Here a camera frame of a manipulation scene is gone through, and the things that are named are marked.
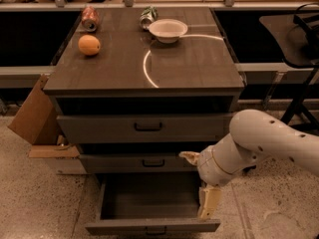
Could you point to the orange fruit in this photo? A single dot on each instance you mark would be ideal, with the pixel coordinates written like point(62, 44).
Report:
point(89, 45)

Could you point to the white paper bowl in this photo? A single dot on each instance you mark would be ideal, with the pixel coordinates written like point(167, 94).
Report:
point(168, 30)

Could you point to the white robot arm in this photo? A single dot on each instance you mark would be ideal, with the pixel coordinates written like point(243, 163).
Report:
point(219, 163)

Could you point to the red soda can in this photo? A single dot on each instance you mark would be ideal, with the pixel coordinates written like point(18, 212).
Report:
point(90, 19)

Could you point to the grey drawer cabinet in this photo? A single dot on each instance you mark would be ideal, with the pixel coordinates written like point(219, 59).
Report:
point(135, 74)

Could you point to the grey drawer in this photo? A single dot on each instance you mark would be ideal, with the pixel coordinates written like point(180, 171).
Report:
point(151, 204)
point(144, 128)
point(135, 162)

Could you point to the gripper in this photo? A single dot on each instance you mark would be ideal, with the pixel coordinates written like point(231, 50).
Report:
point(208, 165)

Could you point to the grey bottom drawer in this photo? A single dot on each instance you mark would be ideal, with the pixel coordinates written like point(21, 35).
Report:
point(151, 204)

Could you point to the grey top drawer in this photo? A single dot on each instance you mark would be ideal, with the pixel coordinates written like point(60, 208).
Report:
point(144, 128)

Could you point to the brown cardboard box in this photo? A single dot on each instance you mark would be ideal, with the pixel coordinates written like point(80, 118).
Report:
point(36, 122)

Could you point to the grey middle drawer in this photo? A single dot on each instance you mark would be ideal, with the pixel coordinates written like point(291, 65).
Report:
point(135, 162)

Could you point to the black side table stand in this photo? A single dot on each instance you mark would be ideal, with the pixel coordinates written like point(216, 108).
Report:
point(297, 36)

